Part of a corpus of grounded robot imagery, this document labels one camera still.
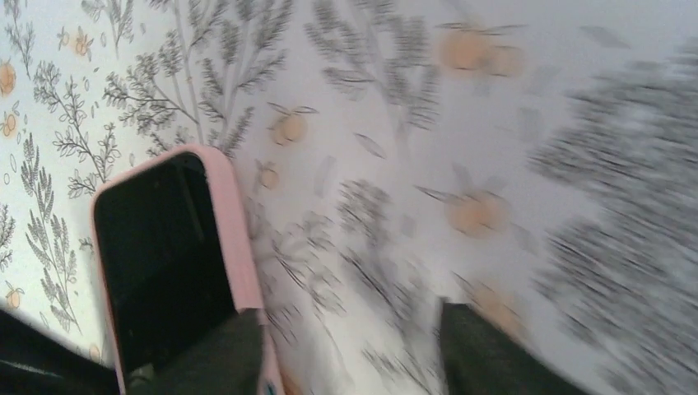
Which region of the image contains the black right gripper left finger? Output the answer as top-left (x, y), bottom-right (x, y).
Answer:
top-left (128, 309), bottom-right (263, 395)

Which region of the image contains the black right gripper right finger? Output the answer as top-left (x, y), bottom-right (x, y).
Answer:
top-left (439, 302), bottom-right (587, 395)

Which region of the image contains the pink silicone phone case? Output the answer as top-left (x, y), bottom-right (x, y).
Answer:
top-left (91, 144), bottom-right (285, 394)

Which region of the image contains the green phone with black screen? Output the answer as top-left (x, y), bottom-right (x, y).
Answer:
top-left (93, 152), bottom-right (235, 374)

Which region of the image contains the black phone on table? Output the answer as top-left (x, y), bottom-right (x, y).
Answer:
top-left (1, 311), bottom-right (119, 395)

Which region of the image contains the floral patterned table mat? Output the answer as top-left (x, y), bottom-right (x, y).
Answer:
top-left (1, 1), bottom-right (697, 394)

